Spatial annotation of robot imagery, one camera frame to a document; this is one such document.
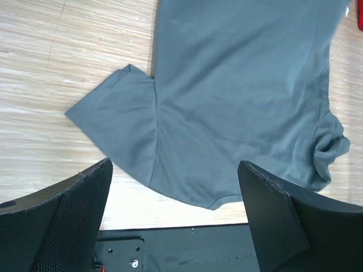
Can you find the folded red t shirt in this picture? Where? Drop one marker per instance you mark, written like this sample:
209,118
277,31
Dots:
359,9

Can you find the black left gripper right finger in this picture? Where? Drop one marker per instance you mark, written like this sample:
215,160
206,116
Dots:
294,229

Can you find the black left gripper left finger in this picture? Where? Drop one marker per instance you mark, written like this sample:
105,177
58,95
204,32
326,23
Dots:
55,228

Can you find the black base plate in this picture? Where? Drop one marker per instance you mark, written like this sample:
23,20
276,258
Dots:
223,248

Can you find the dark grey t shirt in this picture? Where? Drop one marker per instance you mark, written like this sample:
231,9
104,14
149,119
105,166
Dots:
233,81

